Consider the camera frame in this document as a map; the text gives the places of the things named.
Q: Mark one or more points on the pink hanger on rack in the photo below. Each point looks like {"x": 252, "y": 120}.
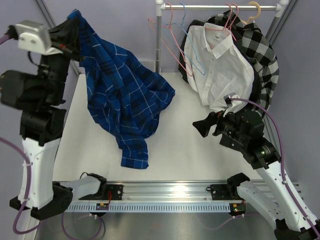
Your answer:
{"x": 232, "y": 17}
{"x": 224, "y": 20}

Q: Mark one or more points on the white slotted cable duct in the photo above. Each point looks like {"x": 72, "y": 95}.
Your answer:
{"x": 153, "y": 207}

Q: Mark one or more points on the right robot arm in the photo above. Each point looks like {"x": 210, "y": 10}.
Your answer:
{"x": 288, "y": 215}

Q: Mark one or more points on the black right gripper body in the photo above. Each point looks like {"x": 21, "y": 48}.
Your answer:
{"x": 227, "y": 125}

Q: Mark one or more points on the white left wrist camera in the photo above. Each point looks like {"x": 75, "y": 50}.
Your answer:
{"x": 34, "y": 37}

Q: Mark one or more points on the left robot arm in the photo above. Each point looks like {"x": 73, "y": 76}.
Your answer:
{"x": 39, "y": 97}

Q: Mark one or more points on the black white checked shirt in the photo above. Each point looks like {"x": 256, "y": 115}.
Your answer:
{"x": 255, "y": 47}

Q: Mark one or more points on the white plastic basket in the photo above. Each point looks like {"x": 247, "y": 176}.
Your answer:
{"x": 148, "y": 63}

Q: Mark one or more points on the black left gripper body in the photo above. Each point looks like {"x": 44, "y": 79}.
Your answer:
{"x": 68, "y": 48}

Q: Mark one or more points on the pink wire hanger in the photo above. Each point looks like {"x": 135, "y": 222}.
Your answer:
{"x": 170, "y": 41}

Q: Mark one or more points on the white clothes rack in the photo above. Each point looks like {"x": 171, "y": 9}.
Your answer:
{"x": 280, "y": 9}

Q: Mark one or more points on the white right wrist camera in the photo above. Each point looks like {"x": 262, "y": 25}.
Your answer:
{"x": 233, "y": 104}

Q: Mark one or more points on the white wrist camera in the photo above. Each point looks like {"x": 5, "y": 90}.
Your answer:
{"x": 233, "y": 104}
{"x": 34, "y": 37}

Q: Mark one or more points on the blue plaid shirt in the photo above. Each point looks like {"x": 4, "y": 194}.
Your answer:
{"x": 123, "y": 97}

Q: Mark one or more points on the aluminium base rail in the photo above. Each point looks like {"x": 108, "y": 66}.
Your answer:
{"x": 162, "y": 192}

